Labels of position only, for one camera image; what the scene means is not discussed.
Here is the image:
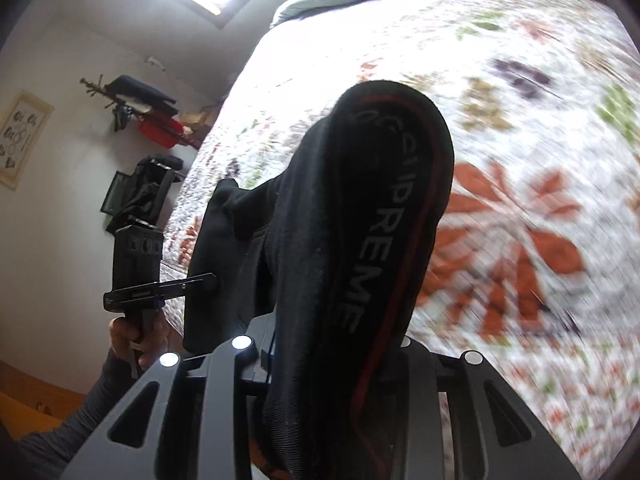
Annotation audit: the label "wooden coat rack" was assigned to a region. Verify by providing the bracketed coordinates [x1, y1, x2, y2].
[80, 73, 131, 111]

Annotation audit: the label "black hanging garment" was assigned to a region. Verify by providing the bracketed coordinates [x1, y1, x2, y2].
[106, 75, 180, 133]

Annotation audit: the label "framed wall picture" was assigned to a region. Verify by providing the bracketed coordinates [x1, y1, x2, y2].
[0, 90, 55, 192]

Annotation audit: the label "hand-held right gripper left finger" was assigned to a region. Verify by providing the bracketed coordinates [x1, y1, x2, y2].
[60, 315, 281, 480]

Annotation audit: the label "black folding chair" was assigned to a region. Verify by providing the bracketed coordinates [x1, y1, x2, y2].
[101, 154, 187, 235]

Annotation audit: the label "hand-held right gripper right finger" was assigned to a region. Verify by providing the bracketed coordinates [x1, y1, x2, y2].
[400, 335, 583, 480]

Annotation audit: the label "person's left forearm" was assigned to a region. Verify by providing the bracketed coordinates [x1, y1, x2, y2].
[17, 350, 148, 480]

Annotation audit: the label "person's left hand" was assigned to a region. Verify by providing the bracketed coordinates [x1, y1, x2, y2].
[109, 316, 172, 372]

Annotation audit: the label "red bag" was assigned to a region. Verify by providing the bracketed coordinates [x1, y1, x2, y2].
[136, 116, 185, 150]

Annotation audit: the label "black pants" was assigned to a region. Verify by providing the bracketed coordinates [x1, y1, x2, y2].
[182, 80, 456, 480]

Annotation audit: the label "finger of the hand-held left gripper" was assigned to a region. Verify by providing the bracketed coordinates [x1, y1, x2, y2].
[159, 272, 220, 306]

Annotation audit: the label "floral quilted bedspread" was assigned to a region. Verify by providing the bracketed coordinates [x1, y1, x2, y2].
[160, 0, 640, 480]

